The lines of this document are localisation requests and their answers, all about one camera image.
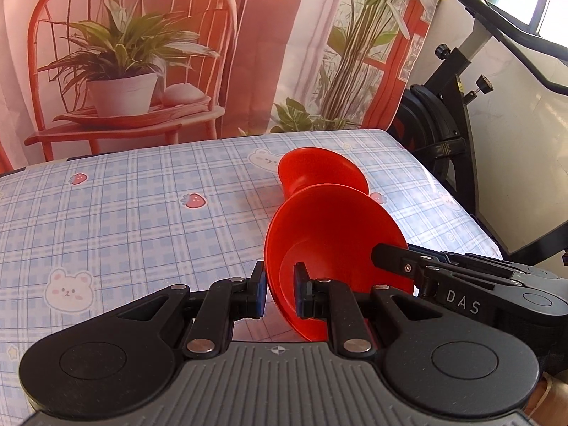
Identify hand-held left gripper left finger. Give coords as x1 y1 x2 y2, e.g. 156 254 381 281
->
116 262 268 359

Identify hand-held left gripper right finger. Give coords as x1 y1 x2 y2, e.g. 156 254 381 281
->
294 263 447 359

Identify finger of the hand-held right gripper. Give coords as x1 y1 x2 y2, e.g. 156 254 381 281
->
408 245 533 282
372 243 444 285

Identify red bowl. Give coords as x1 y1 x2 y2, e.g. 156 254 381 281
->
278 148 370 198
264 185 409 342

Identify person's right forearm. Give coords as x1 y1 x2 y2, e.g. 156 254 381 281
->
530 373 568 426

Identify black exercise bike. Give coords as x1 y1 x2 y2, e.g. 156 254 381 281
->
393 0 568 268

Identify blue plaid tablecloth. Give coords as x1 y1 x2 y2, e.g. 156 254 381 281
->
0 129 507 414

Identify printed room backdrop cloth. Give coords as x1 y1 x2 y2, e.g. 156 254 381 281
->
0 0 452 174

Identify dark framed window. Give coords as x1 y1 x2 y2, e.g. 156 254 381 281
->
530 0 568 50

